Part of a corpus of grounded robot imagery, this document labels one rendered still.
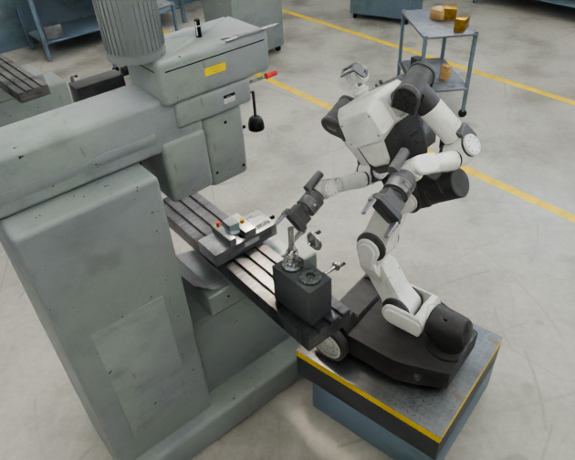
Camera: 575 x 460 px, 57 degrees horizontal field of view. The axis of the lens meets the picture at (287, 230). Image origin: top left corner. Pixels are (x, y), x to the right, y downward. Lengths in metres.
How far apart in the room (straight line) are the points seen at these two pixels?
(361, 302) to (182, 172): 1.14
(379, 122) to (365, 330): 1.07
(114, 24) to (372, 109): 0.90
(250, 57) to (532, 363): 2.31
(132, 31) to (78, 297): 0.90
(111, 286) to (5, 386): 1.67
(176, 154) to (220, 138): 0.21
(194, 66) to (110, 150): 0.41
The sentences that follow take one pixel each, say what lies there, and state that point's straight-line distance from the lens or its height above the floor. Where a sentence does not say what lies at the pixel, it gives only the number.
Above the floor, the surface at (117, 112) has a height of 1.76.
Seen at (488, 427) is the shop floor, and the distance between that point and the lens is 3.08.
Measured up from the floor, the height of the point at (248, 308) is 0.61.
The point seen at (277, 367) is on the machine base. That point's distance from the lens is 2.93.
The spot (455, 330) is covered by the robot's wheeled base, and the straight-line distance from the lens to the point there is 2.45.
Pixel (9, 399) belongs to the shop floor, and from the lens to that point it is 3.51.
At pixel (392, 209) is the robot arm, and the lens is 1.68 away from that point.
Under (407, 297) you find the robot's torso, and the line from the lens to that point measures 2.52.
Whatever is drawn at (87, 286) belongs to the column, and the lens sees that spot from 1.98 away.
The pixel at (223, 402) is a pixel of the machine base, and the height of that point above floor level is 0.20.
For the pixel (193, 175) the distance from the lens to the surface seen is 2.11.
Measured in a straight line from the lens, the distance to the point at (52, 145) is 1.84.
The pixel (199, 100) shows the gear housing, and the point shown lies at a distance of 2.01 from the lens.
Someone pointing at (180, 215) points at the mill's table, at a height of 0.89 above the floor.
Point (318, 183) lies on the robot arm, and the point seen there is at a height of 1.32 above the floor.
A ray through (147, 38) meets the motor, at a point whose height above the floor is 1.97.
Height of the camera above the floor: 2.54
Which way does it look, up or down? 39 degrees down
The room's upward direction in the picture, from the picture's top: 4 degrees counter-clockwise
